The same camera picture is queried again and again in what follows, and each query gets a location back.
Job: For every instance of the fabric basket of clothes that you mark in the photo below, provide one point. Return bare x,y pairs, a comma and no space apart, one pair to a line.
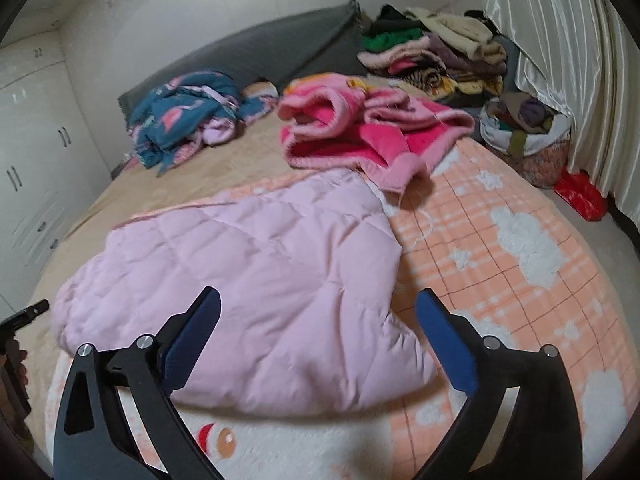
540,165

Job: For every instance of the grey headboard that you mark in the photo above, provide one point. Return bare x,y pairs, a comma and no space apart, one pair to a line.
280,45

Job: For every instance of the stack of folded clothes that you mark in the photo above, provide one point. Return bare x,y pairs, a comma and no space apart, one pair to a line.
430,60

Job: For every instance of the hot pink fleece garment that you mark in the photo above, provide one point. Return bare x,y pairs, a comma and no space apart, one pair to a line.
340,145

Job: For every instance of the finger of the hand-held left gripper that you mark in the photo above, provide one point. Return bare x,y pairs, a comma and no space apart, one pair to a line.
27,312

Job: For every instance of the white satin curtain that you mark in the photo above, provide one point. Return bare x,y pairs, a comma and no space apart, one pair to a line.
575,60

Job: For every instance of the white wardrobe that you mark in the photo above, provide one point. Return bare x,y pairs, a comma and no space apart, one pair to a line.
40,160

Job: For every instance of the pink quilted coat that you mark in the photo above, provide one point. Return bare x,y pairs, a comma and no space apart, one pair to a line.
250,270

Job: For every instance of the teal patterned garment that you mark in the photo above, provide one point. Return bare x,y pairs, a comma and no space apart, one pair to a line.
170,115

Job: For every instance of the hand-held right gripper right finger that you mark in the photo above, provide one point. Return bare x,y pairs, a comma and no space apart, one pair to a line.
447,345

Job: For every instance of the red bag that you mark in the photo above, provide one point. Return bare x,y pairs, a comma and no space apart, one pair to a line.
580,195

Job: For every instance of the person's left hand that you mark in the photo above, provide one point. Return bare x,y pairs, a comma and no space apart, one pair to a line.
22,367

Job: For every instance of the orange plaid blanket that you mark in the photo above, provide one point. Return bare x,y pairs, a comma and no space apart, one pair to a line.
500,285

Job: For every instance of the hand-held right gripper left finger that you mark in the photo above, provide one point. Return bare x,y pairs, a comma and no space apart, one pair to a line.
192,340

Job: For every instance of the tan bed blanket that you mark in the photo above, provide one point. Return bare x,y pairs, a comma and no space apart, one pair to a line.
125,195

